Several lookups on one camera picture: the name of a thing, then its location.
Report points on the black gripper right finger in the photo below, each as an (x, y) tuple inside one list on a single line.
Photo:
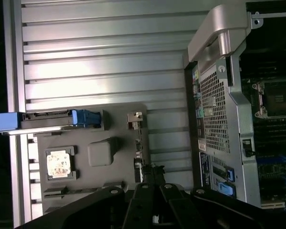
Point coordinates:
[(178, 205)]

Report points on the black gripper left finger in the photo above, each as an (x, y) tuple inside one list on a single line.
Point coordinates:
[(140, 205)]

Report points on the green RAM stick on holder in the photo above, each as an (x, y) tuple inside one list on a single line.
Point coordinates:
[(85, 190)]

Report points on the CPU with metal lid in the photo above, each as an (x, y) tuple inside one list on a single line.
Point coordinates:
[(58, 164)]

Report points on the grey parts rack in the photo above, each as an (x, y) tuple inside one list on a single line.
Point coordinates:
[(81, 133)]

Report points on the white expansion slot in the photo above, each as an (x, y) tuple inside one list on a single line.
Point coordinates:
[(274, 204)]

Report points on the green motherboard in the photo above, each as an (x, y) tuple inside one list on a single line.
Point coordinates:
[(271, 171)]

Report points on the open PC case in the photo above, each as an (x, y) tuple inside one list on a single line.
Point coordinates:
[(238, 114)]

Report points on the hard disk with white label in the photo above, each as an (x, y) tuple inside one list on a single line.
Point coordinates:
[(47, 120)]

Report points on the CPU socket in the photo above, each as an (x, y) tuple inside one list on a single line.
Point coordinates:
[(278, 99)]

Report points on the black case switch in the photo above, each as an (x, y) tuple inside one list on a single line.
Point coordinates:
[(248, 146)]

